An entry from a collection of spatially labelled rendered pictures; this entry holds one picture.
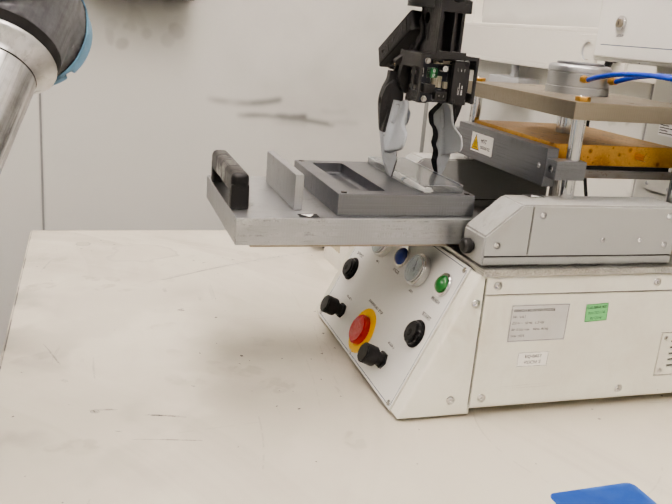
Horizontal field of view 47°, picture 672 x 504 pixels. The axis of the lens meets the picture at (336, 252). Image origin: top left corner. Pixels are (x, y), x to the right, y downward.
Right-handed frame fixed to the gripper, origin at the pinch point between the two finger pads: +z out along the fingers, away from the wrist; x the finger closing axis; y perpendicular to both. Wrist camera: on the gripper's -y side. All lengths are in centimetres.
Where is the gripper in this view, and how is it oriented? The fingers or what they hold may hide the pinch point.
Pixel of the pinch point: (412, 165)
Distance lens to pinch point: 96.3
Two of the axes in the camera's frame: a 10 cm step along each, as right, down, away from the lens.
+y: 2.8, 3.0, -9.1
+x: 9.6, -0.1, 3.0
